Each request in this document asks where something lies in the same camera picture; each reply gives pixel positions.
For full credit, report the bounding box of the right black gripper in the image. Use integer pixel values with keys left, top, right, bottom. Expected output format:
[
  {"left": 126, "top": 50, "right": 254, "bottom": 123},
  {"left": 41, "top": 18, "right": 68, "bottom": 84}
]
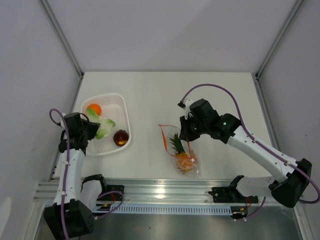
[{"left": 179, "top": 113, "right": 209, "bottom": 143}]

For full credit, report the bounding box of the green white cabbage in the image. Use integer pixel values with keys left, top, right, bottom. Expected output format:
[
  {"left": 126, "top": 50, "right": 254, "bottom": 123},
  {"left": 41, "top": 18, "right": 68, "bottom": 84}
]
[{"left": 86, "top": 108, "right": 116, "bottom": 140}]

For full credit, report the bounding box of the clear zip bag orange zipper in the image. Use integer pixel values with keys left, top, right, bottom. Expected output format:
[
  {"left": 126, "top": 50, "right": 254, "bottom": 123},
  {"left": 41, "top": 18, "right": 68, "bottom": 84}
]
[{"left": 158, "top": 124, "right": 200, "bottom": 178}]

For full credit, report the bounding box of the small orange pineapple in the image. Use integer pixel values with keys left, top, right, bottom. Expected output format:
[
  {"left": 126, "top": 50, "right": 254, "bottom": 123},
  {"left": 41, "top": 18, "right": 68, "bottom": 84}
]
[{"left": 168, "top": 133, "right": 198, "bottom": 174}]

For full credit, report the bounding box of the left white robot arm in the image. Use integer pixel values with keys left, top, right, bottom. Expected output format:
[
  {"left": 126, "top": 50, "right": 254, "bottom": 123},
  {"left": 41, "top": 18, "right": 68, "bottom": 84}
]
[{"left": 43, "top": 112, "right": 109, "bottom": 240}]

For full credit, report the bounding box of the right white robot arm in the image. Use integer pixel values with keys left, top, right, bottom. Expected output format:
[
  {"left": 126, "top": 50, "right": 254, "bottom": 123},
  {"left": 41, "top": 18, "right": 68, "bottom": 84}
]
[{"left": 178, "top": 98, "right": 312, "bottom": 208}]

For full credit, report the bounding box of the orange fruit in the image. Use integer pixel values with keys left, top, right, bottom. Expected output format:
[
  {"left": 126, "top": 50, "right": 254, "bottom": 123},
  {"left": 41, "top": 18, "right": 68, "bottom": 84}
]
[{"left": 87, "top": 103, "right": 102, "bottom": 116}]

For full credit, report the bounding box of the dark red fruit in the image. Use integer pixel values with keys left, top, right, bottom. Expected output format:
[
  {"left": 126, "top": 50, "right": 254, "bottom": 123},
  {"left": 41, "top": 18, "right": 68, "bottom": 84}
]
[{"left": 113, "top": 129, "right": 130, "bottom": 147}]

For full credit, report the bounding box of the white perforated plastic basket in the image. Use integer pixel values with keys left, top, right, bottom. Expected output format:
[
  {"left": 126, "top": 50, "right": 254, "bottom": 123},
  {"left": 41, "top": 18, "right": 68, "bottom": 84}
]
[{"left": 79, "top": 93, "right": 132, "bottom": 156}]

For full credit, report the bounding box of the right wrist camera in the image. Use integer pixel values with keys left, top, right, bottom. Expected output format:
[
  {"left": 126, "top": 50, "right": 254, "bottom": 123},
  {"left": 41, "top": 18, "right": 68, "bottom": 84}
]
[{"left": 177, "top": 98, "right": 194, "bottom": 120}]

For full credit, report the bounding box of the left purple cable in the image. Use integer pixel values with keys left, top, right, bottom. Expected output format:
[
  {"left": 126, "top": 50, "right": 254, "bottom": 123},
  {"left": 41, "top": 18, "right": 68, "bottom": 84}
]
[{"left": 48, "top": 108, "right": 125, "bottom": 240}]

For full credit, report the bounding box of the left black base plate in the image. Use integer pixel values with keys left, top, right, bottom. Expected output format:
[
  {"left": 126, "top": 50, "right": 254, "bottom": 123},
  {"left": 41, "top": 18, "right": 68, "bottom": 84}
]
[{"left": 103, "top": 184, "right": 125, "bottom": 202}]

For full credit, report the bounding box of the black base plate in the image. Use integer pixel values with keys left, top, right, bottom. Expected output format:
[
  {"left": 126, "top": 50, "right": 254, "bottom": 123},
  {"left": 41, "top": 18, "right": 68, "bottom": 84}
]
[
  {"left": 208, "top": 186, "right": 259, "bottom": 204},
  {"left": 103, "top": 184, "right": 125, "bottom": 202}
]

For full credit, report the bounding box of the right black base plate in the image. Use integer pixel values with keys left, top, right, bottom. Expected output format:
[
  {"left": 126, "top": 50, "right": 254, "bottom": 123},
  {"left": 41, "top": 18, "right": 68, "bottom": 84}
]
[{"left": 208, "top": 186, "right": 259, "bottom": 204}]

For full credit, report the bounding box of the aluminium mounting rail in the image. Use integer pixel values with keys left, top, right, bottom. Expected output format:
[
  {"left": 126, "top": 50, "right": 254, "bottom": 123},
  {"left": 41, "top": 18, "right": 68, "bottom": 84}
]
[{"left": 33, "top": 178, "right": 306, "bottom": 206}]

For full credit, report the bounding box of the slotted grey cable duct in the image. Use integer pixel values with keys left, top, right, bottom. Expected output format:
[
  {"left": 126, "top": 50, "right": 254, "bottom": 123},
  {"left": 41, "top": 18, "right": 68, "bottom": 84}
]
[{"left": 92, "top": 202, "right": 232, "bottom": 215}]

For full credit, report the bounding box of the left aluminium frame post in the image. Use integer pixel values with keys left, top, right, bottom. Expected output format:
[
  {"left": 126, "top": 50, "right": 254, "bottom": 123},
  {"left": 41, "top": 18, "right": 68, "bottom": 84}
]
[{"left": 38, "top": 0, "right": 84, "bottom": 78}]

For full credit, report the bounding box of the aluminium frame post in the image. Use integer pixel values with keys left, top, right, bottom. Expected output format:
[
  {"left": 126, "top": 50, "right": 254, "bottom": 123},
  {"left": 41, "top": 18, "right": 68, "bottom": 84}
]
[
  {"left": 38, "top": 0, "right": 84, "bottom": 78},
  {"left": 255, "top": 0, "right": 307, "bottom": 81}
]

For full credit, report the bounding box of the right aluminium frame post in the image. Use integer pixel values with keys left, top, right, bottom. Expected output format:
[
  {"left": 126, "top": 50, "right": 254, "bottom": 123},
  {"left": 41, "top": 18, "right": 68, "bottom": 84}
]
[{"left": 255, "top": 0, "right": 307, "bottom": 81}]

